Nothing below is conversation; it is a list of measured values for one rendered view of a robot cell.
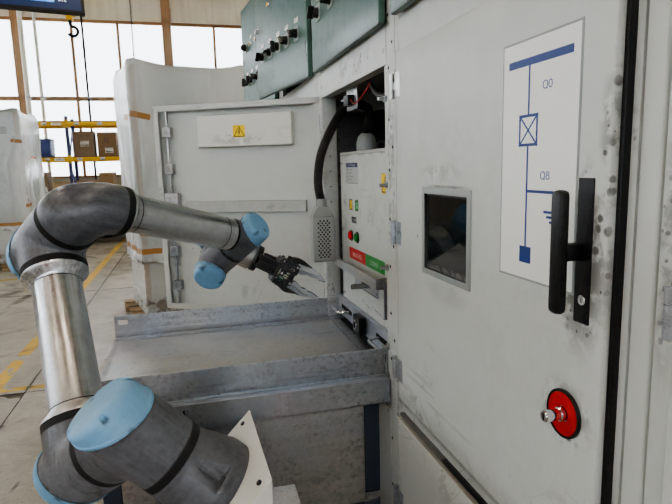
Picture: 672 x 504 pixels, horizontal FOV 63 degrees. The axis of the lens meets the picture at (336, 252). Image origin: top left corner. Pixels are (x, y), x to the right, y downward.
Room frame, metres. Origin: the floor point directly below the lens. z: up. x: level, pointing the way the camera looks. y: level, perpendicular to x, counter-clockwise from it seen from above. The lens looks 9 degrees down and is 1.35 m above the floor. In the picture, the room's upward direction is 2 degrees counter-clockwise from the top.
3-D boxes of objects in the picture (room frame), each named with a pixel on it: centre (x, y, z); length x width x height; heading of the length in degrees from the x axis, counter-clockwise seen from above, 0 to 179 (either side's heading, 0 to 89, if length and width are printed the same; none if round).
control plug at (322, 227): (1.74, 0.04, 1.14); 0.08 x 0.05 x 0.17; 105
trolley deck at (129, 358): (1.46, 0.29, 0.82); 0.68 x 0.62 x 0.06; 105
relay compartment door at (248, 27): (2.88, 0.38, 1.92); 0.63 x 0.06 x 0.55; 21
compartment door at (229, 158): (1.97, 0.33, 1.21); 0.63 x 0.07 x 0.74; 75
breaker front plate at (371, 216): (1.56, -0.08, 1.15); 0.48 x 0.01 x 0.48; 15
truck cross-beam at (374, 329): (1.56, -0.10, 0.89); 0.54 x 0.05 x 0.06; 15
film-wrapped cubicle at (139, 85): (5.23, 1.37, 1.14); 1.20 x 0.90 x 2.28; 119
